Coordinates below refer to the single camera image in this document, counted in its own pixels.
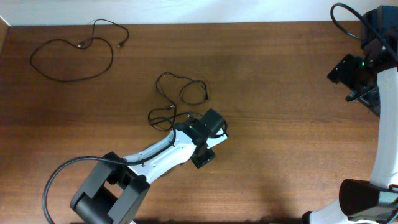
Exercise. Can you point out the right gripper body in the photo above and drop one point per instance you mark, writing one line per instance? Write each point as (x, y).
(351, 74)

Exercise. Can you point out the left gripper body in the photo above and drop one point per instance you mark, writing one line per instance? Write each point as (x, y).
(199, 162)

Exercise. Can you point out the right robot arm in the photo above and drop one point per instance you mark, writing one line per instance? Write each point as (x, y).
(373, 201)

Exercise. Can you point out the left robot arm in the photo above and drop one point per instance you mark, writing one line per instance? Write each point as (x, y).
(113, 193)

